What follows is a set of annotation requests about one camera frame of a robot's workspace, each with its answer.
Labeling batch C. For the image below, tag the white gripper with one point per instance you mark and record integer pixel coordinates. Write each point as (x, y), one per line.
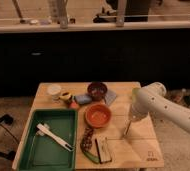
(135, 114)

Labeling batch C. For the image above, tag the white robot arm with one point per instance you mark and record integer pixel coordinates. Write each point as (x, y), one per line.
(151, 98)

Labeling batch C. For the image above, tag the orange red bowl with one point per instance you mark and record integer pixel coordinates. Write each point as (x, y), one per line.
(97, 115)

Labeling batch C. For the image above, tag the dark maroon bowl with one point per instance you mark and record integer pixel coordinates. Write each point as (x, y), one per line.
(97, 90)

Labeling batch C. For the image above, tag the white plastic fork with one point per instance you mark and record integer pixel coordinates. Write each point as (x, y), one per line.
(43, 129)

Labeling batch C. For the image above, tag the wooden table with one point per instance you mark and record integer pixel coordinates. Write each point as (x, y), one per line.
(140, 149)

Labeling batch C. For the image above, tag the grey cloth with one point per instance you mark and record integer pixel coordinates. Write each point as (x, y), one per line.
(110, 97)

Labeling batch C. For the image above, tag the wooden block with black edge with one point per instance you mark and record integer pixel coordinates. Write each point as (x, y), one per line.
(103, 150)

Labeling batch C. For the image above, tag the brown beaded toy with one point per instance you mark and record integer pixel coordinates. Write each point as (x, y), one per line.
(86, 142)

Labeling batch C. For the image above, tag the green toy vegetable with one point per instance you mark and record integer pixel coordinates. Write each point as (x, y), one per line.
(91, 157)

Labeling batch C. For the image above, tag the small red toy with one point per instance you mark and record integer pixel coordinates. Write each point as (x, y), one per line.
(74, 105)

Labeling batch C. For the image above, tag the yellow toy cup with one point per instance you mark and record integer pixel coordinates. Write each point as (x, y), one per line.
(66, 97)

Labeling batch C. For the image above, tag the white cup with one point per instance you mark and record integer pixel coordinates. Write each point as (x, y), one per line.
(54, 91)

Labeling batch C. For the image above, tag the green plastic tray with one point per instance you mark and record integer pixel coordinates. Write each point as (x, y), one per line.
(42, 153)

